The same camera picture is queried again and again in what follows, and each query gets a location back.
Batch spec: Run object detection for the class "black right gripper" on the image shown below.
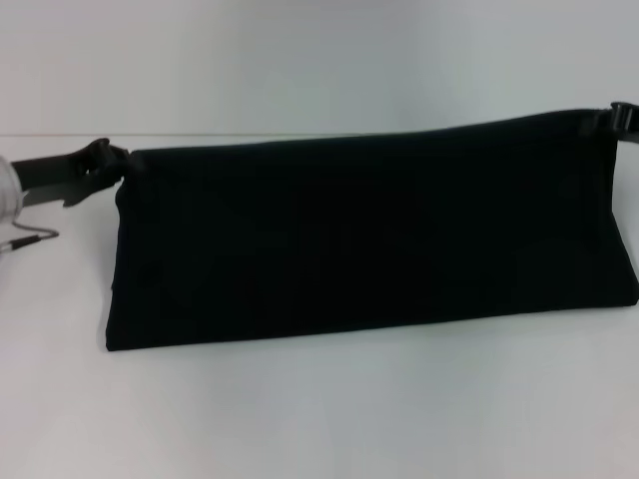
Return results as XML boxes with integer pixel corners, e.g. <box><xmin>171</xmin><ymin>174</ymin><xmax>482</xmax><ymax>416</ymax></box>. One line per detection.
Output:
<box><xmin>580</xmin><ymin>100</ymin><xmax>639</xmax><ymax>150</ymax></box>

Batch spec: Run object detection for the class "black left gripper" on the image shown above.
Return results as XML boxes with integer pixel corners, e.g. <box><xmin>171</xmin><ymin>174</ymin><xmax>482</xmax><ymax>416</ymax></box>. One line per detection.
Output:
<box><xmin>9</xmin><ymin>137</ymin><xmax>137</xmax><ymax>208</ymax></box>

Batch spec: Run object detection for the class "black shirt with FREE print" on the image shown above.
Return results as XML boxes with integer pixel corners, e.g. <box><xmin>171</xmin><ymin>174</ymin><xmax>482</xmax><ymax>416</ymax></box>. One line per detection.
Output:
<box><xmin>102</xmin><ymin>106</ymin><xmax>639</xmax><ymax>353</ymax></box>

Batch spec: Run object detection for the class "left arm cable with plug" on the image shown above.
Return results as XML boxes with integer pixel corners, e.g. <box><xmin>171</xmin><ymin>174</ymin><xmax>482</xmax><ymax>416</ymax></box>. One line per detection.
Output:
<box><xmin>0</xmin><ymin>218</ymin><xmax>62</xmax><ymax>251</ymax></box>

